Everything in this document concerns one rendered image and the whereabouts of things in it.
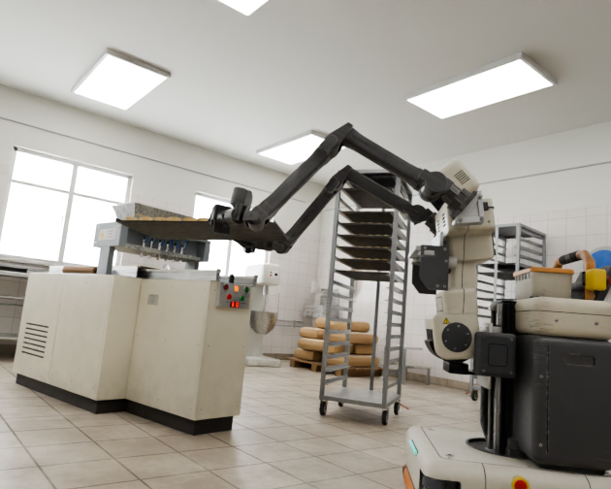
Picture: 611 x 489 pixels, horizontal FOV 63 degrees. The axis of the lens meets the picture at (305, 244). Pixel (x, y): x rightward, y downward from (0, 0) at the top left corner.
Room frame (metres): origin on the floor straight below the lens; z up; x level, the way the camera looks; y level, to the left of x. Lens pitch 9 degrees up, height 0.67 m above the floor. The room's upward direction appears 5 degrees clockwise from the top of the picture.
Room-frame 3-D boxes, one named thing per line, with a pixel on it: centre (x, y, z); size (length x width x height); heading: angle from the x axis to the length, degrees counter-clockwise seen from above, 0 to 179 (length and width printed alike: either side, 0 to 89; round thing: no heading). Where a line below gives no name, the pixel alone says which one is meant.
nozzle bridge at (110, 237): (3.45, 1.05, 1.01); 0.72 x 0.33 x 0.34; 140
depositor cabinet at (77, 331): (3.76, 1.41, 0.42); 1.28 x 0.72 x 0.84; 50
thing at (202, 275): (3.41, 1.23, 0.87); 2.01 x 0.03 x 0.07; 50
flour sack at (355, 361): (6.82, -0.76, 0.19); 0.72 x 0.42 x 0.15; 133
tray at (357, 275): (3.88, -0.53, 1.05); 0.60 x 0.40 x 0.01; 159
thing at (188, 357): (3.12, 0.66, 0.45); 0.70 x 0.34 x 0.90; 50
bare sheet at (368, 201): (3.88, -0.53, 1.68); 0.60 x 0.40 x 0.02; 159
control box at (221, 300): (2.89, 0.39, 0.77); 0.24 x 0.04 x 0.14; 140
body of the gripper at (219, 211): (1.71, 0.29, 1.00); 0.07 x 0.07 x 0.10; 39
